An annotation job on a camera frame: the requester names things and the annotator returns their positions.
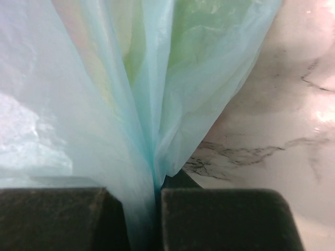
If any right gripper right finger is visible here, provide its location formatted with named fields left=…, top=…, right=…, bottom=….
left=160, top=171, right=304, bottom=250

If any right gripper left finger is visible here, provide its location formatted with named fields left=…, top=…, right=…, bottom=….
left=1, top=188, right=130, bottom=250

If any light blue plastic bag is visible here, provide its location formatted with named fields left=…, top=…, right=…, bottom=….
left=0, top=0, right=285, bottom=251

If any green fake leafy fruit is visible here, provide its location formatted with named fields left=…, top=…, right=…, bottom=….
left=122, top=0, right=262, bottom=110

